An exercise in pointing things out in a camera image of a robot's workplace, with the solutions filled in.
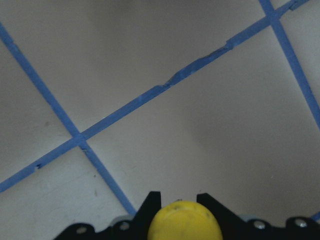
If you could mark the yellow push button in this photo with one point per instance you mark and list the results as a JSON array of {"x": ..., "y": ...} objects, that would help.
[{"x": 184, "y": 220}]

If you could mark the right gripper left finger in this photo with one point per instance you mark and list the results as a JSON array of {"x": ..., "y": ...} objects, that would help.
[{"x": 124, "y": 228}]

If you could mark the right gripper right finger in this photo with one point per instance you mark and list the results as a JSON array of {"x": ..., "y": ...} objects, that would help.
[{"x": 235, "y": 228}]

